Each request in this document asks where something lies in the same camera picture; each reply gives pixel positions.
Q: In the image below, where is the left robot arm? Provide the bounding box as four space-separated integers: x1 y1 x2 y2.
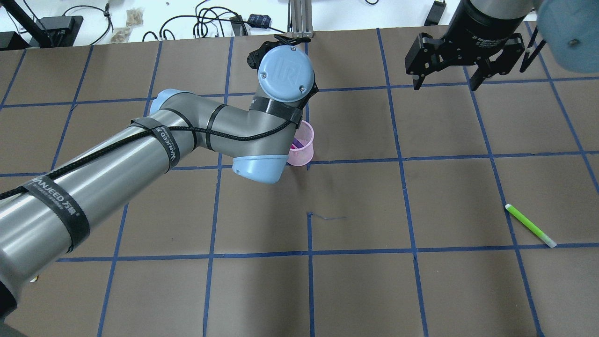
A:
0 35 318 319

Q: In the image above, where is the aluminium frame post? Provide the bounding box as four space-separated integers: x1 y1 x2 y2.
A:
287 0 314 38

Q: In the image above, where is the blue checkered pouch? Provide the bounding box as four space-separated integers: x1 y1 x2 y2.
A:
247 14 272 29

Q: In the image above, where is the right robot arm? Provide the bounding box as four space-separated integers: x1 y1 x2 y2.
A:
404 0 598 90

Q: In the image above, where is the black adapter on desk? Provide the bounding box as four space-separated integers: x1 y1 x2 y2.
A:
36 15 84 47

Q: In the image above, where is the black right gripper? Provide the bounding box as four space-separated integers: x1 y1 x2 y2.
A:
404 0 527 91

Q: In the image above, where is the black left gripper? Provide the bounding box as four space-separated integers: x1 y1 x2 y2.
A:
247 35 305 70

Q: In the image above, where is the purple marker pen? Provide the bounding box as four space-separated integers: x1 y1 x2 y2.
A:
292 138 304 148

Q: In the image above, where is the green marker pen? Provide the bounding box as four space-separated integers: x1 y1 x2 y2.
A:
504 203 557 248

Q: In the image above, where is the pink mesh cup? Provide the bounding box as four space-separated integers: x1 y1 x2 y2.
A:
287 121 314 167

